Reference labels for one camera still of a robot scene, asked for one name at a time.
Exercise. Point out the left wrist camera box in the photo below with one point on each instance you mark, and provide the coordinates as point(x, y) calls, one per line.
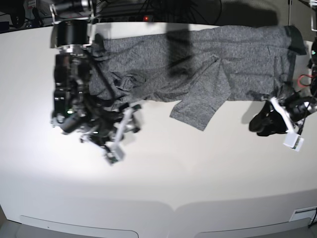
point(294, 141)

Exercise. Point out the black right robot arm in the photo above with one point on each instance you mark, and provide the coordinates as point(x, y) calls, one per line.
point(75, 109)

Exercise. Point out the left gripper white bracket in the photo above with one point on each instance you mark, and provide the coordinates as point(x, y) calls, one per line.
point(280, 117)

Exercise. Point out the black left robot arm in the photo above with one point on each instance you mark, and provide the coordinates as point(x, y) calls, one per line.
point(303, 85)

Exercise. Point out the grey long-sleeve T-shirt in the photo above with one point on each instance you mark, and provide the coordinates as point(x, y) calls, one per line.
point(198, 70)

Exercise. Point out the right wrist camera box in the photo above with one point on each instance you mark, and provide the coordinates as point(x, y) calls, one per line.
point(113, 154)

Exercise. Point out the black power strip red light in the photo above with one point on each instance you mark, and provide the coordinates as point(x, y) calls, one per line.
point(126, 18)

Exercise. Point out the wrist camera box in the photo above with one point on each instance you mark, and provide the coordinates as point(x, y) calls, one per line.
point(294, 141)
point(113, 154)

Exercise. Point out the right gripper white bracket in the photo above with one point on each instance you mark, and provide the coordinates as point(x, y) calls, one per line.
point(110, 127)

